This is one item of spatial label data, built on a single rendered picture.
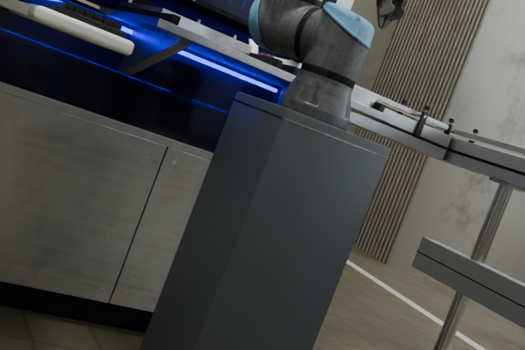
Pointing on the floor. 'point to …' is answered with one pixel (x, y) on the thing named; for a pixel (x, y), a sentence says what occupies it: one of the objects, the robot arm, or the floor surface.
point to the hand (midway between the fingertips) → (380, 23)
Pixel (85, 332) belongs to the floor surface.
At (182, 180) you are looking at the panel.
